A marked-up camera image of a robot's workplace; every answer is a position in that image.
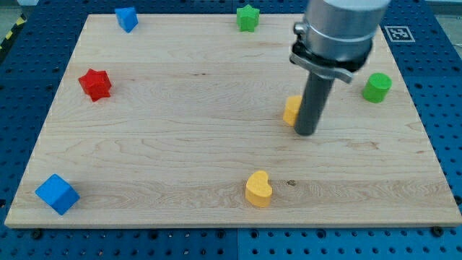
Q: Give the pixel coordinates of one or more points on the white fiducial marker tag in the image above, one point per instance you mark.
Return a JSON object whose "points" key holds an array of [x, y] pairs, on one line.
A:
{"points": [[399, 34]]}

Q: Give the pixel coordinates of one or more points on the yellow black hazard tape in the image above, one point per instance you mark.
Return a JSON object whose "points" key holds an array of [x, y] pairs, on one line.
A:
{"points": [[13, 33]]}

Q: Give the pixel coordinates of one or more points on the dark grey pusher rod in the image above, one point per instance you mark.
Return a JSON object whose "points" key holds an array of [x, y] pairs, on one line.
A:
{"points": [[314, 98]]}

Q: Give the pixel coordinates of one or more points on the green star block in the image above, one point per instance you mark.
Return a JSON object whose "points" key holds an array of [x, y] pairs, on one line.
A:
{"points": [[247, 18]]}

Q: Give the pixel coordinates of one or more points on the light wooden board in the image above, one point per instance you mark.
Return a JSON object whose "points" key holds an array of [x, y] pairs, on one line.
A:
{"points": [[195, 109]]}

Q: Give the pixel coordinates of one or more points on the yellow heart block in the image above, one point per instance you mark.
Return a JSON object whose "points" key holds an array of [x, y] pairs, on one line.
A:
{"points": [[258, 191]]}

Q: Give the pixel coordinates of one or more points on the red star block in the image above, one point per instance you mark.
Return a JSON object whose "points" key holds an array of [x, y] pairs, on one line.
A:
{"points": [[96, 84]]}

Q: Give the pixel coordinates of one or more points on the green cylinder block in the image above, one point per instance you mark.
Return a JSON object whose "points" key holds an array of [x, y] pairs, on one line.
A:
{"points": [[377, 87]]}

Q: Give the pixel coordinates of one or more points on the yellow hexagon block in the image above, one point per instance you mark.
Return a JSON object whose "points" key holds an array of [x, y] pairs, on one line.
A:
{"points": [[291, 109]]}

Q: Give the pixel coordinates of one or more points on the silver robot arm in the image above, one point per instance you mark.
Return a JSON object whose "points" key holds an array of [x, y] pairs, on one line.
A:
{"points": [[334, 39]]}

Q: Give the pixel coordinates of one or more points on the blue triangle block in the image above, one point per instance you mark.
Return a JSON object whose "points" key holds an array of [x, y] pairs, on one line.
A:
{"points": [[127, 18]]}

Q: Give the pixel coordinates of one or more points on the blue cube block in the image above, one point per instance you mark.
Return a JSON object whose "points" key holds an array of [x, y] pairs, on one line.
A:
{"points": [[58, 194]]}

